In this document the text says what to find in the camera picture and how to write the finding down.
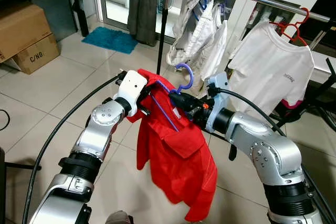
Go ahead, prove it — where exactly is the grey white hanging jacket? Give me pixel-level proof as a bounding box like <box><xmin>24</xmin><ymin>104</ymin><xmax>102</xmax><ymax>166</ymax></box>
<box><xmin>167</xmin><ymin>0</ymin><xmax>221</xmax><ymax>67</ymax></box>

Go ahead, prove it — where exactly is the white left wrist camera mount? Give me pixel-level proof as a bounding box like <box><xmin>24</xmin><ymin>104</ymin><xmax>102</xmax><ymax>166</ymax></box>
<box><xmin>114</xmin><ymin>70</ymin><xmax>149</xmax><ymax>117</ymax></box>

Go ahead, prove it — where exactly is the red clothes hanger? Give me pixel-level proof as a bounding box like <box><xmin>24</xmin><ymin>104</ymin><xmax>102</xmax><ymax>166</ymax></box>
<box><xmin>270</xmin><ymin>6</ymin><xmax>311</xmax><ymax>47</ymax></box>

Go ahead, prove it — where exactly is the teal floor mat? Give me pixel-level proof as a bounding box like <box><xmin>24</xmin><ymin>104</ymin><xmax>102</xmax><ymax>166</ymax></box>
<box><xmin>81</xmin><ymin>26</ymin><xmax>138</xmax><ymax>55</ymax></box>

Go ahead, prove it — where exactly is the black table leg frame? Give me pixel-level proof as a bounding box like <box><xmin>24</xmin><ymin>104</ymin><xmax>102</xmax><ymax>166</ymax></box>
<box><xmin>276</xmin><ymin>56</ymin><xmax>336</xmax><ymax>130</ymax></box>

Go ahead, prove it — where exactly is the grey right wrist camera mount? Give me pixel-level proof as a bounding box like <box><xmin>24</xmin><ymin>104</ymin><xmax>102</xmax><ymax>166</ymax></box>
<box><xmin>206</xmin><ymin>72</ymin><xmax>229</xmax><ymax>133</ymax></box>

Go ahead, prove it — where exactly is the red shirt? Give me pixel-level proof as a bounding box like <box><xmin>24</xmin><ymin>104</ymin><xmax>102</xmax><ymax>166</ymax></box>
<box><xmin>126</xmin><ymin>68</ymin><xmax>218</xmax><ymax>223</ymax></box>

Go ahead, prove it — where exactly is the large plain cardboard box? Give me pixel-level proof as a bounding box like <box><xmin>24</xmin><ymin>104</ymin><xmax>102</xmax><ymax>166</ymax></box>
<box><xmin>0</xmin><ymin>2</ymin><xmax>53</xmax><ymax>63</ymax></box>

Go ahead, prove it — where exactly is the grey curtain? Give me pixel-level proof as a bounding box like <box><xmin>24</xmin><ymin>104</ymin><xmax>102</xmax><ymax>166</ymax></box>
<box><xmin>128</xmin><ymin>0</ymin><xmax>158</xmax><ymax>46</ymax></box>

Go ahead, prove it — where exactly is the black floor cable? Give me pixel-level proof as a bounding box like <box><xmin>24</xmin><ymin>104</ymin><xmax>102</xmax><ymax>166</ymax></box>
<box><xmin>0</xmin><ymin>110</ymin><xmax>11</xmax><ymax>130</ymax></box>

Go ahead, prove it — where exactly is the white T-shirt small print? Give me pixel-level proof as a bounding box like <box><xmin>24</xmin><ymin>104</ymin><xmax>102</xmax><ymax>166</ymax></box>
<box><xmin>228</xmin><ymin>20</ymin><xmax>314</xmax><ymax>122</ymax></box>

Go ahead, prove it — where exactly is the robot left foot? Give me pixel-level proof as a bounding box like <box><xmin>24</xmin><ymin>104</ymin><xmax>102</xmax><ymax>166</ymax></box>
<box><xmin>105</xmin><ymin>211</ymin><xmax>133</xmax><ymax>224</ymax></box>

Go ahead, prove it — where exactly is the black clothes rack pole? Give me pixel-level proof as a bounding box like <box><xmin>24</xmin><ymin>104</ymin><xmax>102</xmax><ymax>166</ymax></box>
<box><xmin>156</xmin><ymin>0</ymin><xmax>174</xmax><ymax>77</ymax></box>

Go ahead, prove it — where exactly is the cardboard box C/NO print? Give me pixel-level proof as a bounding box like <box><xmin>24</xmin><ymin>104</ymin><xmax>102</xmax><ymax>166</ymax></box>
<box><xmin>10</xmin><ymin>34</ymin><xmax>61</xmax><ymax>75</ymax></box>

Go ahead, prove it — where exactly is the blue clothes hanger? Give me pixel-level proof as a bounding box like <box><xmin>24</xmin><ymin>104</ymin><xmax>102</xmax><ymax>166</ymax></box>
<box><xmin>192</xmin><ymin>0</ymin><xmax>216</xmax><ymax>23</ymax></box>

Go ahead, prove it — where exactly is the pink garment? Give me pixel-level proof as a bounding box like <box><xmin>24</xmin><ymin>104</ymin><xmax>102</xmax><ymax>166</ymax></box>
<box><xmin>281</xmin><ymin>97</ymin><xmax>303</xmax><ymax>110</ymax></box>

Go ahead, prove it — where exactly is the purple plastic clothes hanger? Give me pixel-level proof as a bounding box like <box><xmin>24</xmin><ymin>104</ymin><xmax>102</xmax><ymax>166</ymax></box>
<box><xmin>219</xmin><ymin>0</ymin><xmax>234</xmax><ymax>20</ymax></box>
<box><xmin>149</xmin><ymin>62</ymin><xmax>195</xmax><ymax>132</ymax></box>

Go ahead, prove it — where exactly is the white hanging shirt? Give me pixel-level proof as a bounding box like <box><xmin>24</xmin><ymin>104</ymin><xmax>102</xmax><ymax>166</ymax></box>
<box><xmin>202</xmin><ymin>1</ymin><xmax>232</xmax><ymax>96</ymax></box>

